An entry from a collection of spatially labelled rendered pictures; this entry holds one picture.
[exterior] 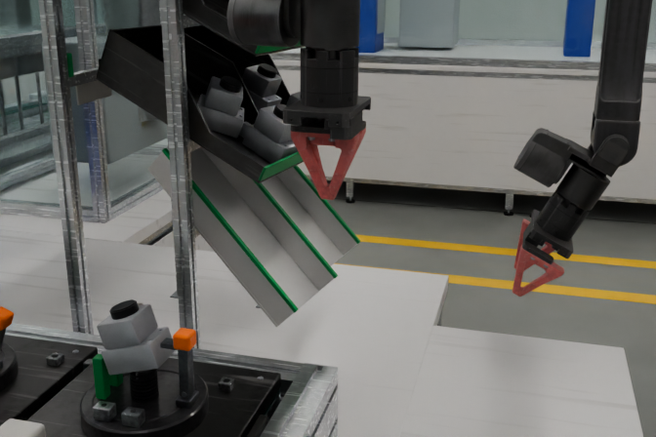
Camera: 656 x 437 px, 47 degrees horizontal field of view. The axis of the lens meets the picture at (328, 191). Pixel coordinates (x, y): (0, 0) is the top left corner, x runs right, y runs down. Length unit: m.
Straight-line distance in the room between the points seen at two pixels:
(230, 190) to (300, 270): 0.16
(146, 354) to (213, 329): 0.49
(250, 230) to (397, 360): 0.32
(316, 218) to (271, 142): 0.28
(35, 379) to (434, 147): 3.86
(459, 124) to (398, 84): 0.44
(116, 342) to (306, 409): 0.23
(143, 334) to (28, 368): 0.23
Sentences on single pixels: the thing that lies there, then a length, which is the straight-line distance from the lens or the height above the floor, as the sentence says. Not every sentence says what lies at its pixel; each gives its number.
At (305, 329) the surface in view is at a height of 0.86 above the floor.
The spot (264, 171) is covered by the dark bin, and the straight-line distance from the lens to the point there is 0.95.
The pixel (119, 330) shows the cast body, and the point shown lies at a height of 1.08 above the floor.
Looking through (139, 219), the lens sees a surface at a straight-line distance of 1.90.
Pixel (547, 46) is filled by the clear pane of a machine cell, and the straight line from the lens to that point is 4.56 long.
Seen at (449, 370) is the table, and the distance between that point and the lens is 1.20.
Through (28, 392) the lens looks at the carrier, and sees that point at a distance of 0.98.
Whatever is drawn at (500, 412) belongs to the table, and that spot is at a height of 0.86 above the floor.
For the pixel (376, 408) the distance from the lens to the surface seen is 1.10.
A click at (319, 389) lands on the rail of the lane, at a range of 0.94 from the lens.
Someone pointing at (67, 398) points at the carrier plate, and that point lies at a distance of 0.96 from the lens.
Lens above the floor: 1.45
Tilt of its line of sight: 16 degrees down
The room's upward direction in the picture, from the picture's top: straight up
